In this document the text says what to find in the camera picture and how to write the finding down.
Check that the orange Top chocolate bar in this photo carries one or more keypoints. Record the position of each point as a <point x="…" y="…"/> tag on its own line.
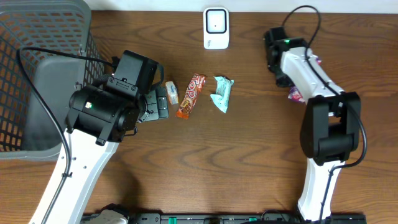
<point x="193" y="90"/>

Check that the small orange white candy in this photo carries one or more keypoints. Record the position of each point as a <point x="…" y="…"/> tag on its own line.
<point x="172" y="92"/>

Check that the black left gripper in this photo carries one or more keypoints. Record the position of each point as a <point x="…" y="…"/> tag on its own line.
<point x="156" y="104"/>

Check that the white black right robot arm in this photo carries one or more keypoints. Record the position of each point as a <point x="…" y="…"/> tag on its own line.
<point x="330" y="128"/>

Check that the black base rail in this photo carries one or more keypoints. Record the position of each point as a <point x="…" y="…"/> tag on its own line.
<point x="110" y="216"/>

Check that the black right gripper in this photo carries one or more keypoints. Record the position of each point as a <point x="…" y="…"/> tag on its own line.
<point x="282" y="83"/>

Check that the grey plastic mesh basket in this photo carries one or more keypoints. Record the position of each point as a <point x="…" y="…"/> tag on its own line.
<point x="47" y="53"/>

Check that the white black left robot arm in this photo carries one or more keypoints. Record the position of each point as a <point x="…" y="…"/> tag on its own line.
<point x="99" y="117"/>

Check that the mint green snack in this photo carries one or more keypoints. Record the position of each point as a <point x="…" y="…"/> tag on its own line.
<point x="222" y="94"/>

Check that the red purple snack bag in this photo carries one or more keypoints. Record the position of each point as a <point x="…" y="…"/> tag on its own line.
<point x="295" y="95"/>

